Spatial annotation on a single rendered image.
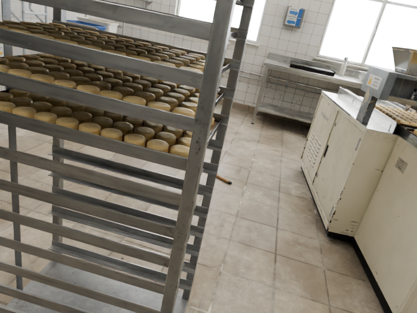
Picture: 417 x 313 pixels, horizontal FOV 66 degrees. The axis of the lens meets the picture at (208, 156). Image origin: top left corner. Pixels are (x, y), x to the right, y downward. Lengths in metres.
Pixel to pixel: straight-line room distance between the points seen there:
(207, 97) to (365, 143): 1.68
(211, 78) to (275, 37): 4.76
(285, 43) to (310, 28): 0.40
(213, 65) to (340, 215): 1.91
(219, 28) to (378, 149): 1.77
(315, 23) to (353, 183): 3.46
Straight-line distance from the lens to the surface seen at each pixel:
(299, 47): 5.35
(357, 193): 2.33
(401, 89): 2.27
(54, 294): 1.53
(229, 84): 1.06
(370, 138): 2.20
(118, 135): 0.78
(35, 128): 0.83
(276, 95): 5.42
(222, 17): 0.60
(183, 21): 0.64
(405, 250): 1.97
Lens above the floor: 1.25
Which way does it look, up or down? 22 degrees down
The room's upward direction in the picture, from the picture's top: 12 degrees clockwise
